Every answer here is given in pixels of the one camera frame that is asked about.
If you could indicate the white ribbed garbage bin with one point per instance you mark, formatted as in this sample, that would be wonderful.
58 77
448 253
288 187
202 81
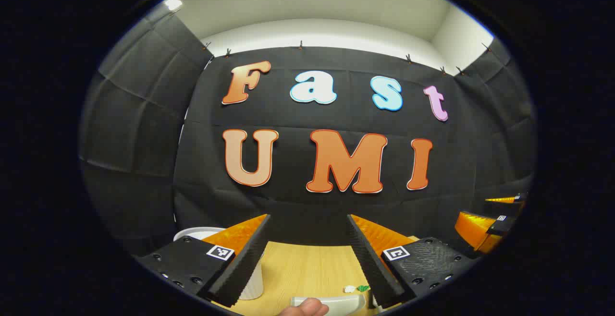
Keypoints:
252 282

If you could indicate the white paper ball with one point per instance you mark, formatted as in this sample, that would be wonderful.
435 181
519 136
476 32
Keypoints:
349 289

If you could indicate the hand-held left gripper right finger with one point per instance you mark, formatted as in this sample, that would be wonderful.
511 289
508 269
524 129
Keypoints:
372 268

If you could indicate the green paper ball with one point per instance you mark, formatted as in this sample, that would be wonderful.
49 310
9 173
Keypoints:
362 288

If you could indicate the white dustpan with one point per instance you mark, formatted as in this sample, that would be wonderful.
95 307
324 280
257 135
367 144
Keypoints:
341 302

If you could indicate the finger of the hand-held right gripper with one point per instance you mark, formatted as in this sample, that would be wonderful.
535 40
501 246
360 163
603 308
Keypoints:
480 232
511 200

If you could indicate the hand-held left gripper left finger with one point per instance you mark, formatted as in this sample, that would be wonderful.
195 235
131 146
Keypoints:
242 263

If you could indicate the ceiling light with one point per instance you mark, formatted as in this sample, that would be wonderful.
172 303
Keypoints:
173 3

